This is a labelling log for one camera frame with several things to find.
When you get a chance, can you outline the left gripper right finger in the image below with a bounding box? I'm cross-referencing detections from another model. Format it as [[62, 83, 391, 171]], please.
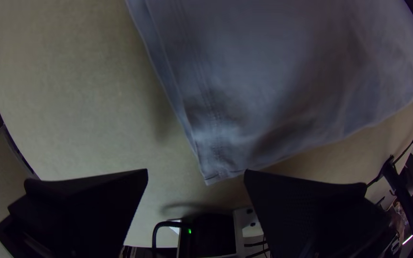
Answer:
[[243, 169, 398, 258]]

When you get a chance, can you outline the black cable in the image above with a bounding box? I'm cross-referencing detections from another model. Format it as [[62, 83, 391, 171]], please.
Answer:
[[152, 220, 183, 258]]

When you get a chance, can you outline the white t-shirt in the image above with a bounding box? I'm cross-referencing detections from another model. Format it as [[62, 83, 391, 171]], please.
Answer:
[[124, 0, 413, 186]]

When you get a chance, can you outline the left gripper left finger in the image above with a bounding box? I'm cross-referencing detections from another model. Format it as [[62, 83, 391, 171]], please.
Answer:
[[0, 169, 149, 258]]

